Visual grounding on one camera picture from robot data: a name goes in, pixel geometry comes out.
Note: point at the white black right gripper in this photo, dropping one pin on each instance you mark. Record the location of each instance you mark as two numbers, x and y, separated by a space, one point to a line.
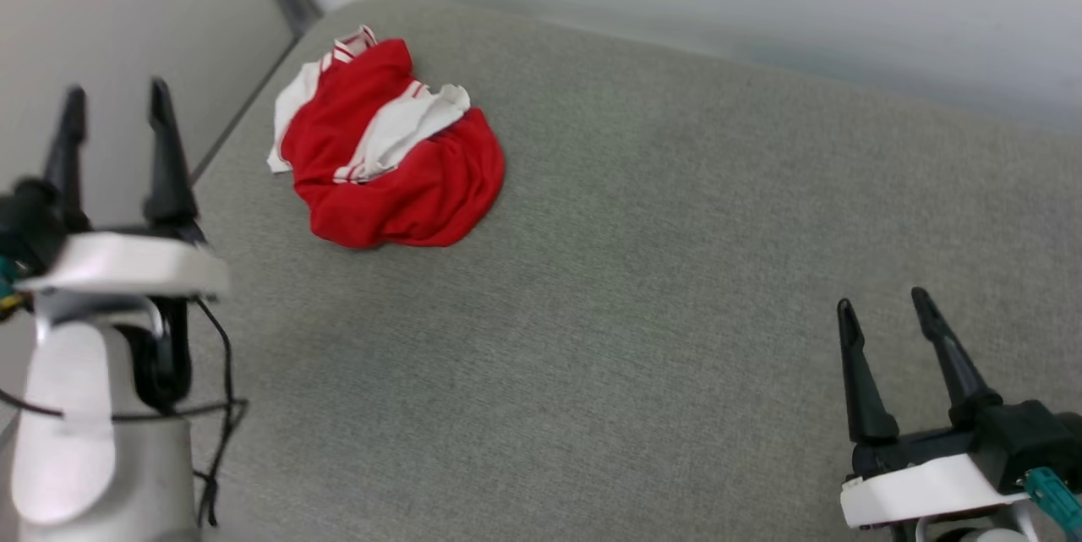
921 487

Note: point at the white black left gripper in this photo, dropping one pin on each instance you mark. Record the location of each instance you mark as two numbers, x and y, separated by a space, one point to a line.
127 265

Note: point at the red white jersey garment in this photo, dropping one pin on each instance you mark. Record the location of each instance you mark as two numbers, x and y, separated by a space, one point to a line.
406 195

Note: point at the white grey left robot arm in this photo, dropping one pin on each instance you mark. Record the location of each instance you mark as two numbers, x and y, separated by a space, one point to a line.
68 440

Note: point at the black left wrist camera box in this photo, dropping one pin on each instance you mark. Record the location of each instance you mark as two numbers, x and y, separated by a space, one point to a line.
30 225

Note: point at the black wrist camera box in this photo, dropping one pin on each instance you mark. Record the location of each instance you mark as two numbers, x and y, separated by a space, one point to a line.
1027 436
30 225

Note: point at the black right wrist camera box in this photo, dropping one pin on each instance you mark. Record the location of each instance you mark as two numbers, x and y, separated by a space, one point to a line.
1027 436

